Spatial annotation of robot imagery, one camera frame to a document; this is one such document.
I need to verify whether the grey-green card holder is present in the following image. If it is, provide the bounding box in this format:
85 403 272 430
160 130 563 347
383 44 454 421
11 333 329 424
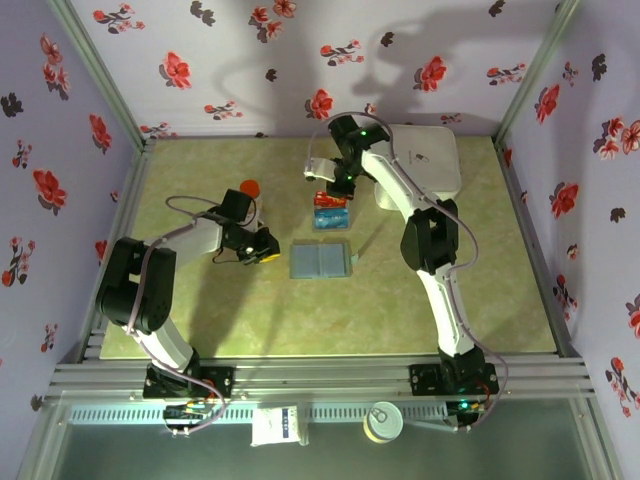
288 242 362 281

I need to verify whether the orange-capped supplement bottle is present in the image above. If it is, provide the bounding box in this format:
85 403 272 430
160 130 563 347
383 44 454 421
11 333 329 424
238 178 266 211

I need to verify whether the white zip storage case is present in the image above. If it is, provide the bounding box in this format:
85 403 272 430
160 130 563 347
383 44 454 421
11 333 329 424
372 123 463 212

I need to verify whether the white paper packet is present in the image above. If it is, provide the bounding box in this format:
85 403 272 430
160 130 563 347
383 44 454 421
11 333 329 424
249 406 303 448

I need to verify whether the small circuit board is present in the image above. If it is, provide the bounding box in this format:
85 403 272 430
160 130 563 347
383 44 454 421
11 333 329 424
446 397 490 434
163 398 214 437

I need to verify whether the tin can with pull-tab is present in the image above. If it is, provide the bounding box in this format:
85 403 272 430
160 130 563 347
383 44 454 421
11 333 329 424
362 400 405 444

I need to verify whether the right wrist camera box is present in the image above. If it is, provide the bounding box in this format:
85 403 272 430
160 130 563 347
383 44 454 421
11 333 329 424
302 156 337 182

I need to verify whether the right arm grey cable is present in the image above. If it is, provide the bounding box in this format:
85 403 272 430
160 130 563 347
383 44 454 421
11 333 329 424
304 110 510 434

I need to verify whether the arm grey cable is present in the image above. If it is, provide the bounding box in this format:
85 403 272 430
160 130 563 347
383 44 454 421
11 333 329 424
123 194 229 436
304 110 510 434

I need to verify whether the left arm grey cable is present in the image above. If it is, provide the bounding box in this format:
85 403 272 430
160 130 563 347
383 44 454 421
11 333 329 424
123 194 229 436

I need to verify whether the aluminium side rail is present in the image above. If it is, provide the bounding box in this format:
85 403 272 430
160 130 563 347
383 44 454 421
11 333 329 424
492 137 587 360
78 138 157 362

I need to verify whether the long aluminium frame rail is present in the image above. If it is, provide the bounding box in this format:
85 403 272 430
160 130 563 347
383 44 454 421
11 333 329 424
45 353 597 401

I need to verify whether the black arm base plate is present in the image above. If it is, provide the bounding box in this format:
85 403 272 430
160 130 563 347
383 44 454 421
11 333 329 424
143 364 236 400
408 362 500 399

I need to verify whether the slotted grey cable duct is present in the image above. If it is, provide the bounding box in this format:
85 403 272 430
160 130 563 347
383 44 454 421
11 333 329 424
67 402 451 426

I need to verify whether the aluminium corner post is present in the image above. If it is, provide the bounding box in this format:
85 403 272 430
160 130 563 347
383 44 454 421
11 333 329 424
45 0 154 151
493 0 585 146

